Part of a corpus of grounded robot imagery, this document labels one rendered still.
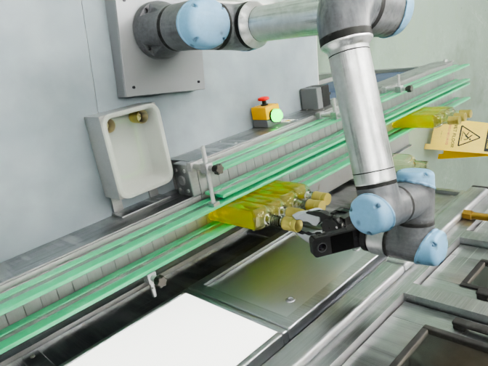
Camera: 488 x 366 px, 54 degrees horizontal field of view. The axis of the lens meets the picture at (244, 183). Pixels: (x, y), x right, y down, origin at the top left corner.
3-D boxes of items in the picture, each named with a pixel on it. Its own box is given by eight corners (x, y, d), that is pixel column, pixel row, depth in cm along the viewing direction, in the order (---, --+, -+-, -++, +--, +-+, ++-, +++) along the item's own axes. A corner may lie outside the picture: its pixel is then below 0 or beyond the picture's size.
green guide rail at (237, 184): (205, 194, 136) (224, 198, 130) (204, 191, 135) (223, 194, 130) (454, 80, 248) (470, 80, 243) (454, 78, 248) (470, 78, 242)
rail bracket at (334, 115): (314, 120, 169) (346, 120, 160) (311, 99, 167) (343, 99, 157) (320, 118, 172) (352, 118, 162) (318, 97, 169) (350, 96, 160)
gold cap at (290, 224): (281, 232, 119) (295, 234, 116) (279, 218, 118) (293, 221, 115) (290, 226, 122) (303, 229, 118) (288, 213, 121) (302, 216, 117)
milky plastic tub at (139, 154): (105, 197, 128) (122, 202, 122) (83, 116, 121) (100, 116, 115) (157, 177, 139) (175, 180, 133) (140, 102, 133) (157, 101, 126)
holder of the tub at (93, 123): (110, 215, 130) (125, 219, 125) (83, 117, 122) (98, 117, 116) (160, 194, 141) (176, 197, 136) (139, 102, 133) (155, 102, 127)
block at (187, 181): (177, 194, 137) (192, 197, 132) (170, 163, 135) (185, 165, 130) (186, 191, 140) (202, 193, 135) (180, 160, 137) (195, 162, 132)
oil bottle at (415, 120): (391, 128, 208) (457, 128, 188) (391, 115, 206) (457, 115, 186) (398, 124, 212) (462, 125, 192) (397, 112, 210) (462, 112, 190)
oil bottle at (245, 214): (208, 220, 138) (262, 232, 123) (205, 202, 137) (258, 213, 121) (222, 213, 142) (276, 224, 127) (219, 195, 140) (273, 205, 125)
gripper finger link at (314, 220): (304, 209, 121) (335, 220, 115) (290, 218, 118) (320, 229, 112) (304, 198, 120) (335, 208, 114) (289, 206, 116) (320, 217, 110)
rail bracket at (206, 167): (194, 204, 133) (224, 210, 124) (181, 146, 128) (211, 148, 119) (202, 200, 135) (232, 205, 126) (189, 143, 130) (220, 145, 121)
